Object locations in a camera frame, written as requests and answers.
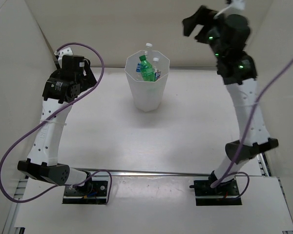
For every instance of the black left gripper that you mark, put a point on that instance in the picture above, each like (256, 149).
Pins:
(88, 80)

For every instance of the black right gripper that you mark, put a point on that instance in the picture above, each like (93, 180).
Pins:
(202, 16)

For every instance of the clear bottle blue label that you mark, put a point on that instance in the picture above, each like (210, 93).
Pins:
(149, 56)

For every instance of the green plastic soda bottle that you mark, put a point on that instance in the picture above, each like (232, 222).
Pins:
(146, 69)

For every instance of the clear bottle white barcode label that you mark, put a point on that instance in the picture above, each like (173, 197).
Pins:
(157, 71)

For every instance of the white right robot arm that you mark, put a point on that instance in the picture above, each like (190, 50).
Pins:
(227, 36)

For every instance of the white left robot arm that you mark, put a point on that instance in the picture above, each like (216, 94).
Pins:
(71, 82)

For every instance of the white octagonal plastic bin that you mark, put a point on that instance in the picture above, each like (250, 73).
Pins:
(147, 96)

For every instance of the white zip tie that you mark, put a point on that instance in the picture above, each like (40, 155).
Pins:
(233, 7)

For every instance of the white foam board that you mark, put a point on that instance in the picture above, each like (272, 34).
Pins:
(159, 205)

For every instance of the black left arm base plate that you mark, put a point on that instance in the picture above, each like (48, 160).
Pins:
(96, 192)

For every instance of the aluminium table edge rail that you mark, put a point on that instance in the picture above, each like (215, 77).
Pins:
(147, 173)

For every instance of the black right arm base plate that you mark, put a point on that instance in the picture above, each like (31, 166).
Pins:
(225, 195)

